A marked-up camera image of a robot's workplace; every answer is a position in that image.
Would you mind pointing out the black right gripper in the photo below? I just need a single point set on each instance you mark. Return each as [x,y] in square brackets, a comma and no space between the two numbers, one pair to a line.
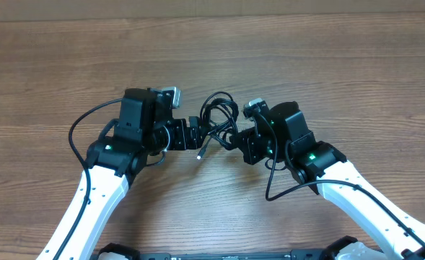
[250,145]

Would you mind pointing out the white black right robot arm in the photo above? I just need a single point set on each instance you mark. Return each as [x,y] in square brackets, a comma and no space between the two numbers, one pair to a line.
[281,134]

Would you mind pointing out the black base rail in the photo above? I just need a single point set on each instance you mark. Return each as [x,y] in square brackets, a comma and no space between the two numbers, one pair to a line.
[353,251]

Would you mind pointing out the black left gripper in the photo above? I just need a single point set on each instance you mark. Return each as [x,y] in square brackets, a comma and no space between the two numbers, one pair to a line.
[192,133]

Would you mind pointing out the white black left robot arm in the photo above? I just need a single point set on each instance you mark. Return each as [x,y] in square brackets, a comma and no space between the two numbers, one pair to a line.
[145,127]

